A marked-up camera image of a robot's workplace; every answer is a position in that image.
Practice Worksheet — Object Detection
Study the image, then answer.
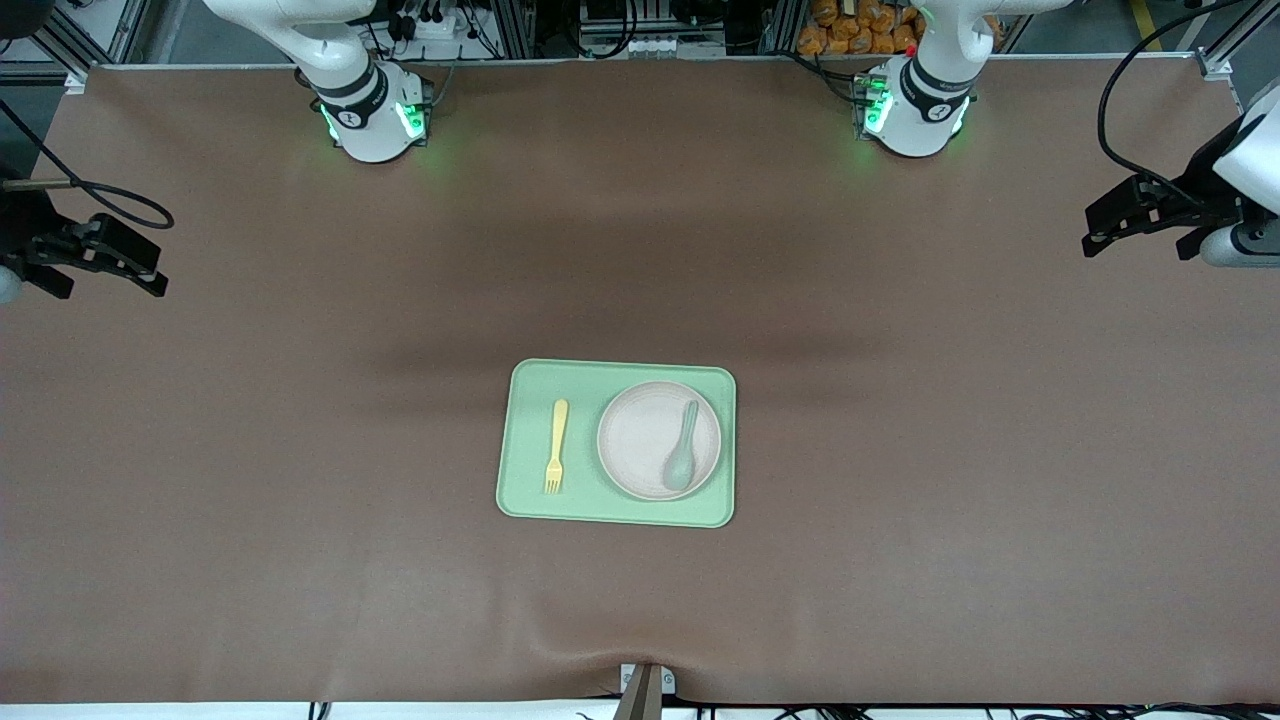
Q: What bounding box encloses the light green rectangular tray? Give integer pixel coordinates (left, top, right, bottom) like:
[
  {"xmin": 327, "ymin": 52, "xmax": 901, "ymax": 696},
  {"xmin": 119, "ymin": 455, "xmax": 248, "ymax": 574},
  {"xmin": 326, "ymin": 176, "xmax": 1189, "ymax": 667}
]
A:
[{"xmin": 496, "ymin": 358, "xmax": 737, "ymax": 529}]

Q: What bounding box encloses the long white power strip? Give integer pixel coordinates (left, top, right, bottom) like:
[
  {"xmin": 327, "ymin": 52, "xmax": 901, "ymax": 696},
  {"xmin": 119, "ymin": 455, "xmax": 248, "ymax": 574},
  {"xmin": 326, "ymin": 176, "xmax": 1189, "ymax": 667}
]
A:
[{"xmin": 580, "ymin": 35, "xmax": 701, "ymax": 59}]

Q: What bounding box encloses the white power strip with plugs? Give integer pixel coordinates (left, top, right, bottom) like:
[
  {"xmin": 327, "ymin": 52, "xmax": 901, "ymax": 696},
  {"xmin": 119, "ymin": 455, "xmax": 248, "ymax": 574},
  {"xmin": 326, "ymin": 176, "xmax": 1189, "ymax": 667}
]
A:
[{"xmin": 400, "ymin": 5, "xmax": 473, "ymax": 43}]

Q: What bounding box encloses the yellow plastic fork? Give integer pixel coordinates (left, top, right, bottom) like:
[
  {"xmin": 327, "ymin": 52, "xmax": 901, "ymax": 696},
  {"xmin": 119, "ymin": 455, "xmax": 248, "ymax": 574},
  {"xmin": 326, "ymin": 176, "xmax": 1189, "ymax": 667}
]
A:
[{"xmin": 544, "ymin": 399, "xmax": 570, "ymax": 495}]

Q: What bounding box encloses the grey-green plastic spoon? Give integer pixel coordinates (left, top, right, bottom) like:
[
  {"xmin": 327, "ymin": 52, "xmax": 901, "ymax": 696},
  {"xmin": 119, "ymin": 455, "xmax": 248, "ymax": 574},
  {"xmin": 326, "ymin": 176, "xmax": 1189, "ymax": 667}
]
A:
[{"xmin": 662, "ymin": 400, "xmax": 701, "ymax": 493}]

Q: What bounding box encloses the metal table edge bracket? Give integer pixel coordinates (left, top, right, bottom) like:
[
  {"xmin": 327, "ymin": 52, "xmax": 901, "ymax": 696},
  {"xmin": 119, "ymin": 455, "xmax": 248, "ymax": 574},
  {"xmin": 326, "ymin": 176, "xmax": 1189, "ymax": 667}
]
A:
[{"xmin": 618, "ymin": 662, "xmax": 677, "ymax": 720}]

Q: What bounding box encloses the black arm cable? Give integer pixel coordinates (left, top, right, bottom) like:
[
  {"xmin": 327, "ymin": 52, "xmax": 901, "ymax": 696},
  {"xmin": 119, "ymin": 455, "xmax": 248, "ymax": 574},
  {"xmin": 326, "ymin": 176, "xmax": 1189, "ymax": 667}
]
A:
[
  {"xmin": 0, "ymin": 100, "xmax": 176, "ymax": 231},
  {"xmin": 1096, "ymin": 0, "xmax": 1251, "ymax": 203}
]

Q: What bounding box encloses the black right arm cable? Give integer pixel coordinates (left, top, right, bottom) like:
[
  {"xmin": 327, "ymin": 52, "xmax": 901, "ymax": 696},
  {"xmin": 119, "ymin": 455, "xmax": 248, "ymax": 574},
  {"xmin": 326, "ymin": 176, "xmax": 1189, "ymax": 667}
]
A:
[{"xmin": 0, "ymin": 100, "xmax": 176, "ymax": 231}]

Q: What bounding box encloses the beige round plate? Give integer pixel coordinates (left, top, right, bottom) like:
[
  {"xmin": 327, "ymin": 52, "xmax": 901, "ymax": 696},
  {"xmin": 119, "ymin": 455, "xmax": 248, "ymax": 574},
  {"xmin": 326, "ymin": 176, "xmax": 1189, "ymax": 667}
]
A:
[{"xmin": 596, "ymin": 380, "xmax": 723, "ymax": 502}]

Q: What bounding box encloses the aluminium frame profile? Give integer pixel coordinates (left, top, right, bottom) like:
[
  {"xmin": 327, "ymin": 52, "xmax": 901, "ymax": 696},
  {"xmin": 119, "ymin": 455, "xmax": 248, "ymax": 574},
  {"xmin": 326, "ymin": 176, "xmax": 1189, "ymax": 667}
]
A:
[
  {"xmin": 0, "ymin": 0, "xmax": 113, "ymax": 93},
  {"xmin": 1195, "ymin": 0, "xmax": 1280, "ymax": 83}
]

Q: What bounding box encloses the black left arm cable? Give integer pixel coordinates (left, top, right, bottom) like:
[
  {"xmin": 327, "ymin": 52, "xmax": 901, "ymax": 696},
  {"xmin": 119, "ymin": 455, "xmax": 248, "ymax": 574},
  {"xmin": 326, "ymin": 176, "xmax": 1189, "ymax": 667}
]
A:
[{"xmin": 1096, "ymin": 0, "xmax": 1251, "ymax": 203}]

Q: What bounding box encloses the pile of orange packets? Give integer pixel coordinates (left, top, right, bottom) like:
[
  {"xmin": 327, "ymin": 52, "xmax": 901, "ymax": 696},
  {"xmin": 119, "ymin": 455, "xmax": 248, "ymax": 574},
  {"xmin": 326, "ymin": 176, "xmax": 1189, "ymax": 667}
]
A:
[{"xmin": 797, "ymin": 0, "xmax": 926, "ymax": 57}]

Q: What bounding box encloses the brown table mat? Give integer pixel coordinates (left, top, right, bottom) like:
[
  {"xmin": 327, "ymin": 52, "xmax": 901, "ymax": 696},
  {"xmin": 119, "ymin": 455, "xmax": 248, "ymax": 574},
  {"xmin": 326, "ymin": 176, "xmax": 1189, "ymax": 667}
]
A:
[{"xmin": 0, "ymin": 58, "xmax": 1280, "ymax": 706}]

